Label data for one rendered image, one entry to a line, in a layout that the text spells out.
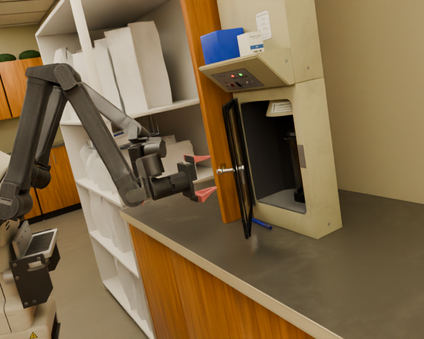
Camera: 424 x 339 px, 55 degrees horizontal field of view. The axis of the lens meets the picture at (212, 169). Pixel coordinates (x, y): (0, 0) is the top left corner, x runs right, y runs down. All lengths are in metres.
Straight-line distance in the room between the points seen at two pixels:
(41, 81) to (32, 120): 0.11
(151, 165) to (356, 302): 0.61
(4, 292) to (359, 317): 1.08
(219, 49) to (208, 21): 0.23
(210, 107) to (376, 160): 0.64
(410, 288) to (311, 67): 0.63
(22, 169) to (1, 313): 0.50
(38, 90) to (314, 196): 0.84
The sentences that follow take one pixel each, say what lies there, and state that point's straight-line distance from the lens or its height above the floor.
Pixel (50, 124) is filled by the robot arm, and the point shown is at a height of 1.41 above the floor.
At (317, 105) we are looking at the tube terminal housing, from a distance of 1.24.
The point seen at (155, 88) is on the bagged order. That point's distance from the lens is 2.46.
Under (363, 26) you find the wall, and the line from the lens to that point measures 1.57.
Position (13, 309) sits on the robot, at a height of 0.89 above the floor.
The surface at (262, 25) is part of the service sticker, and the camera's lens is 1.27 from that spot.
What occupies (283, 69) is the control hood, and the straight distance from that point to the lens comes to 1.16.
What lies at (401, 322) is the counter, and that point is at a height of 0.94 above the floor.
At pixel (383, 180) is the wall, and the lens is 1.63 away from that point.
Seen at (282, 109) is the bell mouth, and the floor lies 1.34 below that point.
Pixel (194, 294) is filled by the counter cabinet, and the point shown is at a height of 0.72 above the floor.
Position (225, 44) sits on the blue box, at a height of 1.56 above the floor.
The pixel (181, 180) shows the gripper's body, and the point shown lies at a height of 1.21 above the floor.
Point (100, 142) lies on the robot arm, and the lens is 1.16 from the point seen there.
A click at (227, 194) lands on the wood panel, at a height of 1.05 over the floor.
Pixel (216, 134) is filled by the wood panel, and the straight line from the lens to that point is 1.46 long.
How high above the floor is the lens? 1.47
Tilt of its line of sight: 13 degrees down
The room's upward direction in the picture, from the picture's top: 11 degrees counter-clockwise
